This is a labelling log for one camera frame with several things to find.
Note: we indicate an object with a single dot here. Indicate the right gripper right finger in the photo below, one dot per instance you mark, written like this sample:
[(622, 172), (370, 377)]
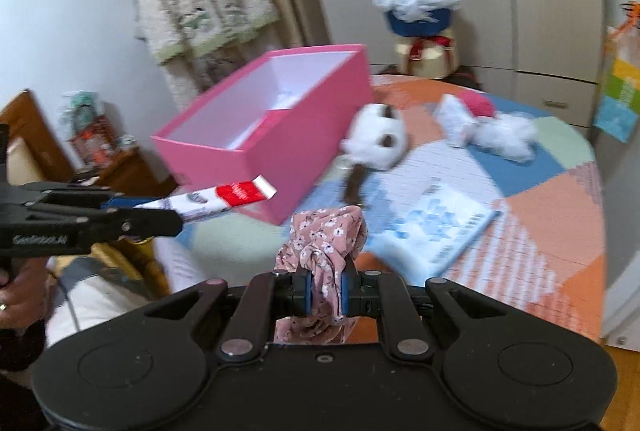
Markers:
[(386, 298)]

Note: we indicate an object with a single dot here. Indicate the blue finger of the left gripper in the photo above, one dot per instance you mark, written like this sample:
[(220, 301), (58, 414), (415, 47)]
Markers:
[(128, 202)]

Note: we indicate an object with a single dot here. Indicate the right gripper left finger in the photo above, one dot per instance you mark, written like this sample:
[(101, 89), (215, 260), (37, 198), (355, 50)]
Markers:
[(267, 298)]

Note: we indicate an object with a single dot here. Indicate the pink floral fabric scrunchie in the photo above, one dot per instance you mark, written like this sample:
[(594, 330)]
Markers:
[(321, 241)]

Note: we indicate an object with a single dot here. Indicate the blue white plastic bag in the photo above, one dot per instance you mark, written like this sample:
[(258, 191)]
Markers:
[(439, 227)]

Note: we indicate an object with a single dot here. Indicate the white brown cat plush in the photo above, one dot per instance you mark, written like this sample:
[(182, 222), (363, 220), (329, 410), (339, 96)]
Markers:
[(376, 140)]

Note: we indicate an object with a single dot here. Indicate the white wet wipes pack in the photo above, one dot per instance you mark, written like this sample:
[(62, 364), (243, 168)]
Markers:
[(455, 119)]

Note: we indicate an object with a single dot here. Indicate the white mesh bath sponge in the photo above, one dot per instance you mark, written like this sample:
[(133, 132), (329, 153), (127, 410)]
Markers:
[(512, 136)]

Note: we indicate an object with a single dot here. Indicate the pink fluffy pompom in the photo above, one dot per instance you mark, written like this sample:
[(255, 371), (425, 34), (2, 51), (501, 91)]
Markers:
[(478, 104)]

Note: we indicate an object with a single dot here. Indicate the person's left hand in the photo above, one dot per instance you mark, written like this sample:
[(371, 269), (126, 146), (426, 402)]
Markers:
[(25, 298)]

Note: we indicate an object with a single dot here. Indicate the wooden cabinet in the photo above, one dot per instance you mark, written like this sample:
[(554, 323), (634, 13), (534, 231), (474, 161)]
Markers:
[(130, 173)]

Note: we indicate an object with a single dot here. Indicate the patchwork tablecloth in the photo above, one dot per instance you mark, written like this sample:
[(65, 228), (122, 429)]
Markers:
[(531, 235)]

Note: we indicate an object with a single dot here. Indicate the pink cardboard box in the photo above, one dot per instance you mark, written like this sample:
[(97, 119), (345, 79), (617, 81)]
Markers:
[(281, 117)]

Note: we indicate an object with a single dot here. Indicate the cream knit cardigan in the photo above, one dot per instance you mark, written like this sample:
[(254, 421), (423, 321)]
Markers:
[(197, 43)]

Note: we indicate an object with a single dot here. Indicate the black suitcase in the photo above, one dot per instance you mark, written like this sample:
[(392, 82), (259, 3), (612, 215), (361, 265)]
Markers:
[(462, 78)]

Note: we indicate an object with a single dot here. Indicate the flower bouquet in blue wrap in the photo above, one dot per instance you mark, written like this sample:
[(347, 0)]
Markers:
[(425, 44)]

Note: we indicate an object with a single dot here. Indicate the colourful paper gift bag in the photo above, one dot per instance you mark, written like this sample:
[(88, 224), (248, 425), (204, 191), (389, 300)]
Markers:
[(617, 113)]

